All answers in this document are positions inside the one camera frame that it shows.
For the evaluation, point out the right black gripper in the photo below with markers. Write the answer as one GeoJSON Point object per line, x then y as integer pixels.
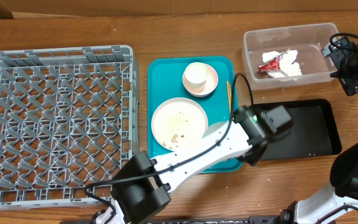
{"type": "Point", "coordinates": [352, 83]}

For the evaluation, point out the white napkin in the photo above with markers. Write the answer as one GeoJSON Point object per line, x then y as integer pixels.
{"type": "Point", "coordinates": [289, 67]}

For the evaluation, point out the red snack wrapper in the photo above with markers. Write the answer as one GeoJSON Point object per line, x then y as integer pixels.
{"type": "Point", "coordinates": [271, 65]}

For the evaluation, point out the cream white cup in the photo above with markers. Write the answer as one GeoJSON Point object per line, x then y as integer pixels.
{"type": "Point", "coordinates": [196, 75]}

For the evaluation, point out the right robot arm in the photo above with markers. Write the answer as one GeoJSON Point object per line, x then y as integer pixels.
{"type": "Point", "coordinates": [340, 195]}

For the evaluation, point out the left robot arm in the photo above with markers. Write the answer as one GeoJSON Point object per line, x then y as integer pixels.
{"type": "Point", "coordinates": [142, 188]}

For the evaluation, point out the clear plastic waste bin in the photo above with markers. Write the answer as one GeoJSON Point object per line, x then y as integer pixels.
{"type": "Point", "coordinates": [308, 40]}

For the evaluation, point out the black rectangular tray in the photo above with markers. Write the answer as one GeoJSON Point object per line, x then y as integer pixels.
{"type": "Point", "coordinates": [314, 131]}

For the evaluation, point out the pink shallow bowl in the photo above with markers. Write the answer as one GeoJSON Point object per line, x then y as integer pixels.
{"type": "Point", "coordinates": [209, 87]}

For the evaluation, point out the large white dirty plate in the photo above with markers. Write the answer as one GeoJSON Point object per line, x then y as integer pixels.
{"type": "Point", "coordinates": [179, 123]}

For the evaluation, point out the teal plastic serving tray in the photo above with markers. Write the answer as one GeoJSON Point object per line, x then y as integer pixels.
{"type": "Point", "coordinates": [164, 81]}

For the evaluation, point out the grey plastic dish rack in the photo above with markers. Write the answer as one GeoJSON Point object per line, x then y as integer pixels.
{"type": "Point", "coordinates": [68, 118]}

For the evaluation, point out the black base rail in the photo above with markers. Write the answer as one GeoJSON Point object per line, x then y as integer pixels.
{"type": "Point", "coordinates": [266, 219]}

